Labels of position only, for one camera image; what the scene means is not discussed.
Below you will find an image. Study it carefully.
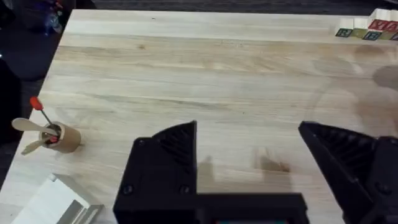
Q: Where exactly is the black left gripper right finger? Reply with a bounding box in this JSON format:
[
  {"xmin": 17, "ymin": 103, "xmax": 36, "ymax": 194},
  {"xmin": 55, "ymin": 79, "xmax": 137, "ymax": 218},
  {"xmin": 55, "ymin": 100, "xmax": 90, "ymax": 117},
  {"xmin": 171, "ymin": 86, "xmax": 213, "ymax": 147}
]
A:
[{"xmin": 297, "ymin": 121, "xmax": 398, "ymax": 224}]

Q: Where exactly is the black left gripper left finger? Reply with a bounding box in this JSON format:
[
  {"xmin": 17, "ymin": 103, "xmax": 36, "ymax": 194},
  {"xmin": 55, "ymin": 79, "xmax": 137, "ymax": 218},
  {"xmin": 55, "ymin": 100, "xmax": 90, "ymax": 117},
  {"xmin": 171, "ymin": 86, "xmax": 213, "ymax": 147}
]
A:
[{"xmin": 112, "ymin": 120, "xmax": 198, "ymax": 224}]

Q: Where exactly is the brown cylindrical utensil holder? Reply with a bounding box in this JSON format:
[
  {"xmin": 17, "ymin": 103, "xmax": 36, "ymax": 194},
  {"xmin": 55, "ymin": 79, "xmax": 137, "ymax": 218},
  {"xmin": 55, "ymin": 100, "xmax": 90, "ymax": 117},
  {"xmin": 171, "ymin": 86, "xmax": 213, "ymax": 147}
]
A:
[{"xmin": 39, "ymin": 121, "xmax": 82, "ymax": 154}]

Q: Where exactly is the wooden spoon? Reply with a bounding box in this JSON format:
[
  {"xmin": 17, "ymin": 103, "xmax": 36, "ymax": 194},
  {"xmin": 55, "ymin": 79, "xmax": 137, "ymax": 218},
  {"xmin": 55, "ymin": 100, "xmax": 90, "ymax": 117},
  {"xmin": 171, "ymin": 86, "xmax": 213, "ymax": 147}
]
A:
[{"xmin": 11, "ymin": 118, "xmax": 60, "ymax": 137}]

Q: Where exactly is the toy letter blocks heap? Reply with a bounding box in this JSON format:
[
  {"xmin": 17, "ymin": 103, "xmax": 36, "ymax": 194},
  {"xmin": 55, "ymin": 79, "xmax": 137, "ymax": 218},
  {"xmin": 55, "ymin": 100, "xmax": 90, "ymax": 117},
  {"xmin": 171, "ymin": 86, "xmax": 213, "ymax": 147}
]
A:
[{"xmin": 335, "ymin": 8, "xmax": 398, "ymax": 42}]

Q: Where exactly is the white box with metal bracket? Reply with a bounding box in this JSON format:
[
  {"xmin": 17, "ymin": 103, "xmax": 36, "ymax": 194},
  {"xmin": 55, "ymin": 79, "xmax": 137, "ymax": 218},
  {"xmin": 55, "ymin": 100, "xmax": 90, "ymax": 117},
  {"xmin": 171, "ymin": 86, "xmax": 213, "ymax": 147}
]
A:
[{"xmin": 11, "ymin": 174, "xmax": 105, "ymax": 224}]

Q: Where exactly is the red-handled screwdriver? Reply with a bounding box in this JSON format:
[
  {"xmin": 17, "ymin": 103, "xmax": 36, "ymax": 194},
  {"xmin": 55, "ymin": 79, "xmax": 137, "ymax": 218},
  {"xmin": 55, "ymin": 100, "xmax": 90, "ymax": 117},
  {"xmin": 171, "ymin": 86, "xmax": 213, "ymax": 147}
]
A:
[{"xmin": 29, "ymin": 96, "xmax": 60, "ymax": 144}]

